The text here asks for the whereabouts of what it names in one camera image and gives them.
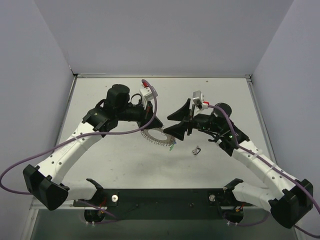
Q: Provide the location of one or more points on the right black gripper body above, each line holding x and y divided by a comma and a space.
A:
190, 120

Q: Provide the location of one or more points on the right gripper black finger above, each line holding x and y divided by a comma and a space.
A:
177, 131
181, 113

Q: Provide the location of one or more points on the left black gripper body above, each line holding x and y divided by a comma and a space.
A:
147, 115

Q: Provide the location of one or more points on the large metal keyring with loops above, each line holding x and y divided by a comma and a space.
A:
158, 137

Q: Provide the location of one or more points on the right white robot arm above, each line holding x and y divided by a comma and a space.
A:
285, 197

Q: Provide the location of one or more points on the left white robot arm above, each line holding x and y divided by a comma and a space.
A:
45, 180

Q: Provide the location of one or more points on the small silver key clip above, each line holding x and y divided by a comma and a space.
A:
196, 151

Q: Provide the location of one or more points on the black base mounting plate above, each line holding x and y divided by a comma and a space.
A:
162, 204

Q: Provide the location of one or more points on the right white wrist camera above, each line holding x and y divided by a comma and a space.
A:
199, 101

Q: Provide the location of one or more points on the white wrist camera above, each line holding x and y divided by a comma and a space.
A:
148, 93
199, 101

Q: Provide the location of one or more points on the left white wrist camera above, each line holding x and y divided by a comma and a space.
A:
148, 93

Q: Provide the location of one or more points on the aluminium front rail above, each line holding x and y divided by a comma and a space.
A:
65, 206

